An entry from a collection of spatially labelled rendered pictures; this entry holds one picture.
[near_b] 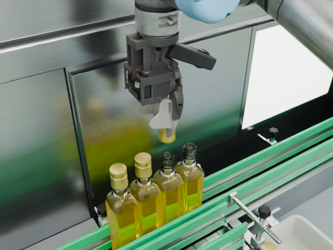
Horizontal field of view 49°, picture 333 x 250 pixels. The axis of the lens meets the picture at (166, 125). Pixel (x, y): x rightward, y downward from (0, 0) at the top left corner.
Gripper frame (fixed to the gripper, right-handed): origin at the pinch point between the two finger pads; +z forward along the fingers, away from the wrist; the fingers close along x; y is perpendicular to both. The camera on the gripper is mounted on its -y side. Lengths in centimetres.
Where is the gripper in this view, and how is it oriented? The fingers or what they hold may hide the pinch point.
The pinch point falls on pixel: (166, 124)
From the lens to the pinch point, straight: 74.1
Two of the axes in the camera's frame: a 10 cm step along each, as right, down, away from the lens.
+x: 5.1, 5.1, -7.0
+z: -0.2, 8.2, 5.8
